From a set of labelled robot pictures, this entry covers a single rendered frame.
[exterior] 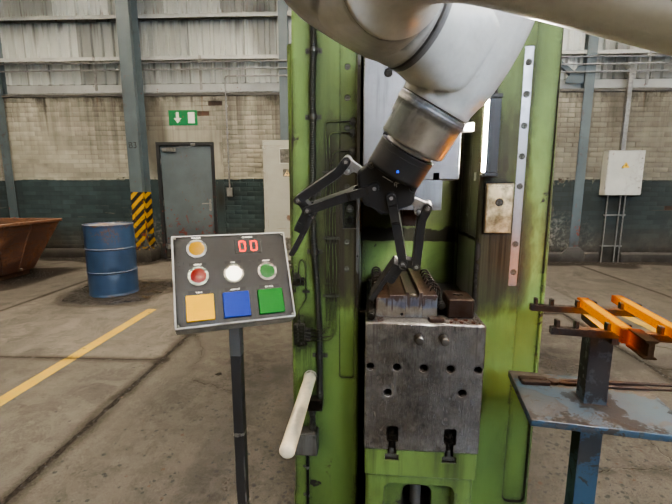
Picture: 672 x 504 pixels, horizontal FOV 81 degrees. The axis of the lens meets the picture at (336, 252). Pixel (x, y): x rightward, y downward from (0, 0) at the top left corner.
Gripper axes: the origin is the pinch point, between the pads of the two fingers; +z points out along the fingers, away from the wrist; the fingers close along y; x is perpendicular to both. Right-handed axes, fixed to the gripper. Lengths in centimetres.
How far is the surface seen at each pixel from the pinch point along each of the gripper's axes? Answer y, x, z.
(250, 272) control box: 17, -49, 40
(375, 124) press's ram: 6, -76, -12
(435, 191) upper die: -21, -72, -4
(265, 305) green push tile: 8, -43, 44
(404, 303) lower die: -31, -63, 31
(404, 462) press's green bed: -58, -44, 75
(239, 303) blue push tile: 15, -41, 46
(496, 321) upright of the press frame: -67, -77, 26
